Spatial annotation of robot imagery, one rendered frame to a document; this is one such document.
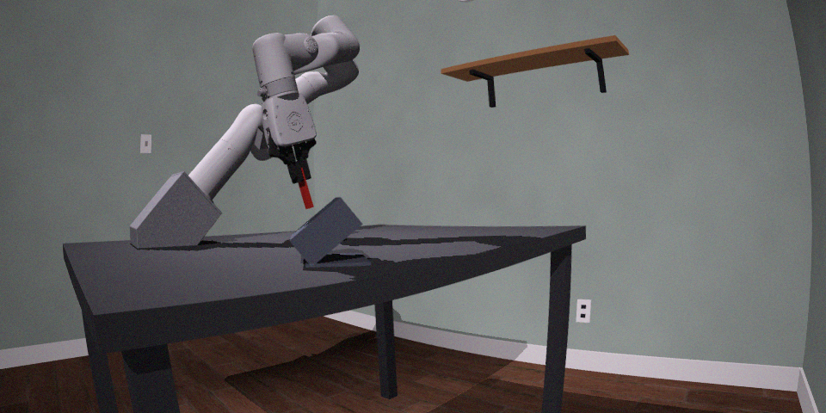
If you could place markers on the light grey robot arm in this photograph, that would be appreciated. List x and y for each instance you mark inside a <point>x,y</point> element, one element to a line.
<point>274,55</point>

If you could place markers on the red rectangular peg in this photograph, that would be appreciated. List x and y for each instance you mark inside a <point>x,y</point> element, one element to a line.
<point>305,192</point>

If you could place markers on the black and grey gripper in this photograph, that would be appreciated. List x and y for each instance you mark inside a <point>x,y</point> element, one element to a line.
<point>287,119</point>

